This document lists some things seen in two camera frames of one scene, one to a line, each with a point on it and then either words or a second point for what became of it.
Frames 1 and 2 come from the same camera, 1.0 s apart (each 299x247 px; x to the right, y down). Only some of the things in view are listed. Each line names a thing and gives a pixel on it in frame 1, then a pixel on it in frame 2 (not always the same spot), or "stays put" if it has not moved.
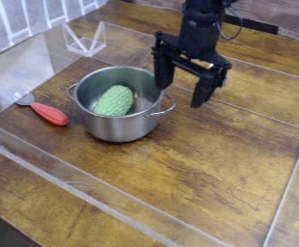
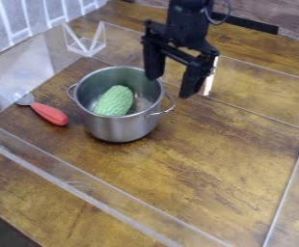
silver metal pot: (136, 125) stays put
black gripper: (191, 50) → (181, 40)
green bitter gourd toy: (115, 102) stays put
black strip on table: (249, 24) stays put
